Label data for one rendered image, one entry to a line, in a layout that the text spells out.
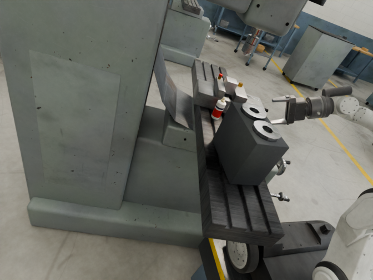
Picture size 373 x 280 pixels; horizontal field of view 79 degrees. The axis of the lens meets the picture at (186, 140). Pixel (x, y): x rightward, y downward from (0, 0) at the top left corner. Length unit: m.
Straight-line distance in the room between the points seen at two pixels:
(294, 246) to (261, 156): 0.64
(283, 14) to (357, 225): 0.77
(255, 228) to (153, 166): 0.68
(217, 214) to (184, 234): 0.84
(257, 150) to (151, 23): 0.50
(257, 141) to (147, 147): 0.62
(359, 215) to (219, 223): 0.50
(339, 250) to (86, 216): 1.21
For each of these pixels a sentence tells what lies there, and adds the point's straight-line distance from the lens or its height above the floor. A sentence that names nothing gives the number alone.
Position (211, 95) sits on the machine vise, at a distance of 1.08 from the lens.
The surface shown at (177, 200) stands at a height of 0.30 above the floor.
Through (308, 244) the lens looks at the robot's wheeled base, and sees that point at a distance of 1.33.
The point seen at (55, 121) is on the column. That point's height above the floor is 0.77.
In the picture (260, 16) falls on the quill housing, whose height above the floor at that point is 1.35.
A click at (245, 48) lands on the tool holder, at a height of 1.22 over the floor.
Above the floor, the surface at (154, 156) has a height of 0.62.
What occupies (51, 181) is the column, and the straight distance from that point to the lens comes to 1.37.
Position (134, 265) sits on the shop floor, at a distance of 1.55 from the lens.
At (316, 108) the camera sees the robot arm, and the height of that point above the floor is 1.15.
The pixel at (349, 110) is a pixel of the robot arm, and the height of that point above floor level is 1.19.
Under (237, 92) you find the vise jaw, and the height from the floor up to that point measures 1.03.
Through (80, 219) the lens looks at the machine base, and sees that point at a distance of 1.48.
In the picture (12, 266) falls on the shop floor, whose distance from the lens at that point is 1.59.
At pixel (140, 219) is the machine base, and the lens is 1.45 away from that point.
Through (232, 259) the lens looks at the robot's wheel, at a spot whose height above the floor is 0.43.
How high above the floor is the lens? 1.44
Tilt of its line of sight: 37 degrees down
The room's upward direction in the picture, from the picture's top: 22 degrees clockwise
